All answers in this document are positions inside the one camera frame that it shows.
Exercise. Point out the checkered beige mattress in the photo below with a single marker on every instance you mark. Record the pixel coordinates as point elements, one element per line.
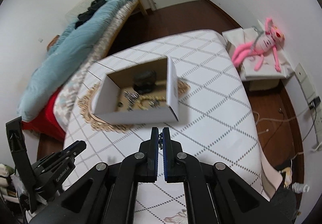
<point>67,96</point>

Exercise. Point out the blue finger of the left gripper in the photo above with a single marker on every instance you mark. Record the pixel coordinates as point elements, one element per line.
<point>73,150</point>

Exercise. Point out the white cardboard box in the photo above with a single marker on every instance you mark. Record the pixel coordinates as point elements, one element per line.
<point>117,103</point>

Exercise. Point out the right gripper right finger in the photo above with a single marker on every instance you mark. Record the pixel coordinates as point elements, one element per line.
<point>172,169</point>

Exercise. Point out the black smart watch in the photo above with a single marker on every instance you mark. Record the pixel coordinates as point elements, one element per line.
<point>144,82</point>

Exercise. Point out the red bed sheet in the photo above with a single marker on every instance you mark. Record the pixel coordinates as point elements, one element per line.
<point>46,122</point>

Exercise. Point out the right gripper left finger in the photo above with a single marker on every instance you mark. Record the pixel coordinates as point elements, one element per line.
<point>149,167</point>

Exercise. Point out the white patterned tablecloth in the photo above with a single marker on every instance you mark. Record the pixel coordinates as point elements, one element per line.
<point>214,122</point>

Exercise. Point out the pink panther plush toy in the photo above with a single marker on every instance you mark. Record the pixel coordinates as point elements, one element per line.
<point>267,41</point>

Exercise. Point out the teal blue blanket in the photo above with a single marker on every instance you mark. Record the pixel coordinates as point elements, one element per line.
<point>64,58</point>

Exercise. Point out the white power strip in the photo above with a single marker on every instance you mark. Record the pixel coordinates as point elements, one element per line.
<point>313,100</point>

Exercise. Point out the black clothing on bed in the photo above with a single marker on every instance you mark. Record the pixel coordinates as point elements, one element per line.
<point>85,16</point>

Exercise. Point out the white side box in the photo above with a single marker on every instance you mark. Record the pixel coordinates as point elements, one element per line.
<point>236,37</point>

